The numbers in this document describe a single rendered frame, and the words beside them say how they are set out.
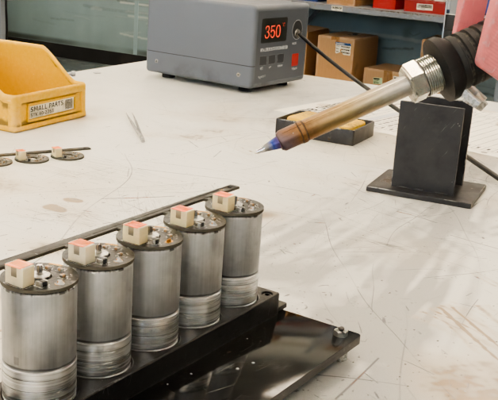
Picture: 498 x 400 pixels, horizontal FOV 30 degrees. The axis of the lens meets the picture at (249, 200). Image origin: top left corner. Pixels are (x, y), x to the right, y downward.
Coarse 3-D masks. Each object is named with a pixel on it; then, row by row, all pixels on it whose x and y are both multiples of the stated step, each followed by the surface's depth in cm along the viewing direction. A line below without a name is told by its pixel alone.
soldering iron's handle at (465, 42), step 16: (464, 32) 34; (480, 32) 33; (432, 48) 34; (448, 48) 33; (464, 48) 33; (448, 64) 33; (464, 64) 33; (448, 80) 33; (464, 80) 33; (480, 80) 34; (448, 96) 34
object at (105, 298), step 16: (96, 256) 32; (80, 272) 31; (96, 272) 31; (112, 272) 31; (128, 272) 32; (80, 288) 31; (96, 288) 31; (112, 288) 31; (128, 288) 32; (80, 304) 31; (96, 304) 31; (112, 304) 32; (128, 304) 32; (80, 320) 32; (96, 320) 32; (112, 320) 32; (128, 320) 32; (80, 336) 32; (96, 336) 32; (112, 336) 32; (128, 336) 33; (80, 352) 32; (96, 352) 32; (112, 352) 32; (128, 352) 33; (80, 368) 32; (96, 368) 32; (112, 368) 32; (128, 368) 33
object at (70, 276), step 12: (48, 264) 31; (60, 264) 31; (0, 276) 30; (60, 276) 30; (72, 276) 30; (12, 288) 29; (24, 288) 29; (36, 288) 29; (48, 288) 29; (60, 288) 29
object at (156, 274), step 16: (144, 256) 33; (160, 256) 33; (176, 256) 34; (144, 272) 34; (160, 272) 34; (176, 272) 34; (144, 288) 34; (160, 288) 34; (176, 288) 34; (144, 304) 34; (160, 304) 34; (176, 304) 35; (144, 320) 34; (160, 320) 34; (176, 320) 35; (144, 336) 34; (160, 336) 34; (176, 336) 35
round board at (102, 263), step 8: (104, 248) 33; (112, 248) 33; (120, 248) 33; (128, 248) 33; (64, 256) 32; (112, 256) 32; (120, 256) 32; (128, 256) 32; (72, 264) 31; (80, 264) 31; (88, 264) 31; (96, 264) 31; (104, 264) 31; (112, 264) 31; (120, 264) 31; (128, 264) 32
